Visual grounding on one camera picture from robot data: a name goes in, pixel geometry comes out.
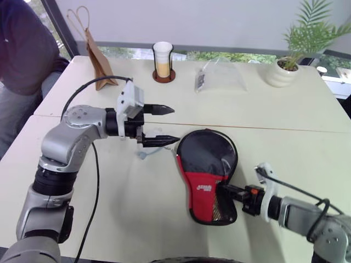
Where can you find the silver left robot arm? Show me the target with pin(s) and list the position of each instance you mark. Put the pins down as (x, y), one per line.
(63, 142)

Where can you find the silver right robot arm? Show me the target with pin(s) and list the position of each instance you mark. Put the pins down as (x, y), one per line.
(307, 216)

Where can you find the red black paddle case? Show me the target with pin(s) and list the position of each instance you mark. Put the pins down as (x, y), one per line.
(204, 161)

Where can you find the small white cup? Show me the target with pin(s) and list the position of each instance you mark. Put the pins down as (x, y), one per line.
(322, 69)

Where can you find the clear plastic bag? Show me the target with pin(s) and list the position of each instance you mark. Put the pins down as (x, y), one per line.
(222, 75)

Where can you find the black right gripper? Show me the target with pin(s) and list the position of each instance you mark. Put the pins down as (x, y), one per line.
(252, 201)

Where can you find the brown paper bag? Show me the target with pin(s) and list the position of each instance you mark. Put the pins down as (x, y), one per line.
(100, 64)

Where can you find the white paper cup stack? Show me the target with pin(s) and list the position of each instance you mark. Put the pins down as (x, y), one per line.
(163, 59)

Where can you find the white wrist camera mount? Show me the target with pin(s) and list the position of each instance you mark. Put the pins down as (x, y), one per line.
(267, 183)
(128, 104)

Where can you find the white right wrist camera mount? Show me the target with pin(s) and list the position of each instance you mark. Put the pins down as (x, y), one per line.
(267, 183)

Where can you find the green palm plant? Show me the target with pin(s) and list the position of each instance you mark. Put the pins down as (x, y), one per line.
(307, 33)

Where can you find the white ribbed plant pot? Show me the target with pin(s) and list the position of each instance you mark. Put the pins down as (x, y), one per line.
(281, 75)

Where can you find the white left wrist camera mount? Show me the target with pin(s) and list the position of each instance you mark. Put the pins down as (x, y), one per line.
(128, 104)

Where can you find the person in dark sweater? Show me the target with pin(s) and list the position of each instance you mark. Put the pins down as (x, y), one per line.
(24, 54)

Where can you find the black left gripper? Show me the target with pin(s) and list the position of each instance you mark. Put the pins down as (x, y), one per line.
(133, 127)

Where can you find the dark window frame post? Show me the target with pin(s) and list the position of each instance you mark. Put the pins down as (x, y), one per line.
(61, 30)

